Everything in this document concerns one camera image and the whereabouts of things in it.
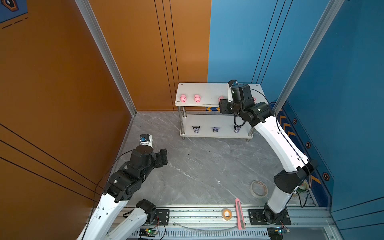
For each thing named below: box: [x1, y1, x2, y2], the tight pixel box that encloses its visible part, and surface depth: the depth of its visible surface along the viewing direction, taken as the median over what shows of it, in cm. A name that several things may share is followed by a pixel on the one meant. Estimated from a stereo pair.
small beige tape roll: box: [222, 208, 233, 221], surface depth 75 cm
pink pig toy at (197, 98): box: [194, 94, 201, 103], surface depth 79 cm
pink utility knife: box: [235, 198, 246, 230], surface depth 75 cm
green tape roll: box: [297, 180, 309, 193], surface depth 74 cm
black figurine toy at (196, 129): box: [192, 126, 201, 134], surface depth 98 cm
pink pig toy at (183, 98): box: [180, 94, 187, 103], surface depth 79 cm
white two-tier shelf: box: [175, 82, 269, 142], surface depth 91 cm
